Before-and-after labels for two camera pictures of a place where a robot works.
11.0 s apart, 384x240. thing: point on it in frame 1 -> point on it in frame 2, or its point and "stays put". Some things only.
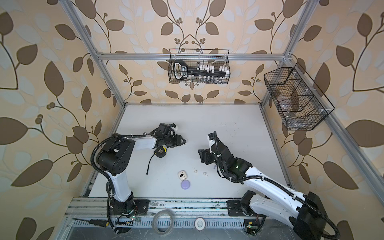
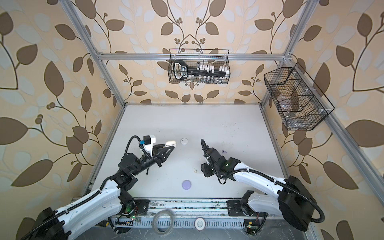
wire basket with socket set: x=199 y=66 stays put
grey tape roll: x=154 y=221 stays put
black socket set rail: x=181 y=72 stays put
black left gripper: x=178 y=140 -> x=155 y=157
